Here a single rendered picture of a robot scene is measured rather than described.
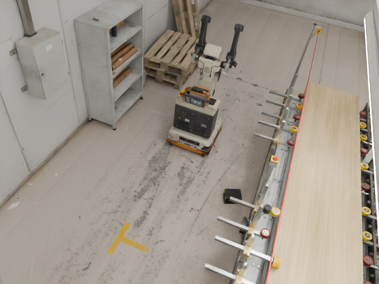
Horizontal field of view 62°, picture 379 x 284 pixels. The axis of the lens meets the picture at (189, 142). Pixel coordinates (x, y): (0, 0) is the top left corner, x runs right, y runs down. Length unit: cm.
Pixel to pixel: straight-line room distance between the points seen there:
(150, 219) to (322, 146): 210
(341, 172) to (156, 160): 227
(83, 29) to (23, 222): 229
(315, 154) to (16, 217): 333
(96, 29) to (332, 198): 310
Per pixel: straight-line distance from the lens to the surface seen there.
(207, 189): 410
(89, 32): 411
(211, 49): 410
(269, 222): 325
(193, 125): 424
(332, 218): 317
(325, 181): 344
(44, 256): 372
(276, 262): 264
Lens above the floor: 320
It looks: 43 degrees down
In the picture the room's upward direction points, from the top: 8 degrees clockwise
